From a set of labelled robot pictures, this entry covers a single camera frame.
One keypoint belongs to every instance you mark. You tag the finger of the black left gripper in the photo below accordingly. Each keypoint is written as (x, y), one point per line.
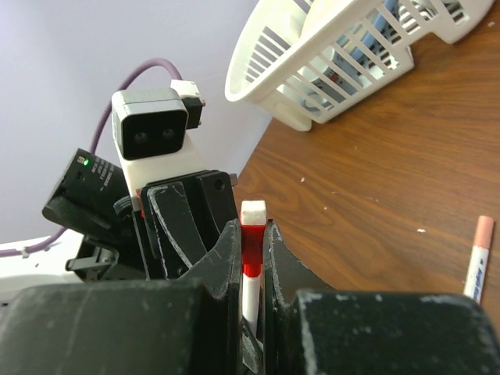
(252, 352)

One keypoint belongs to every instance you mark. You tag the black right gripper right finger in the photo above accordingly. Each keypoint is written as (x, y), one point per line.
(312, 328)

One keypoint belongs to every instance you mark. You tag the white plastic dish basket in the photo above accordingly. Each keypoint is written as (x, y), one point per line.
(306, 62)

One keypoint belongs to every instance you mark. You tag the white pen with pink tip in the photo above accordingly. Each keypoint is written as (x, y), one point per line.
(250, 301)

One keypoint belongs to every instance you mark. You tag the red pen cap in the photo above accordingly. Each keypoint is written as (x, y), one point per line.
(253, 220)

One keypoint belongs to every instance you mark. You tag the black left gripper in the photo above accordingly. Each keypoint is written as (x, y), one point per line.
(178, 220)

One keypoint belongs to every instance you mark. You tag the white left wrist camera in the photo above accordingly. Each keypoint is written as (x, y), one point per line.
(150, 132)

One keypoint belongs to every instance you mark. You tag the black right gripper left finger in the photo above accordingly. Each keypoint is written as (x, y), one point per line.
(191, 325)

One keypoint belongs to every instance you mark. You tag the white pen with orange tip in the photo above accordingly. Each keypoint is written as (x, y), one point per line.
(476, 272)

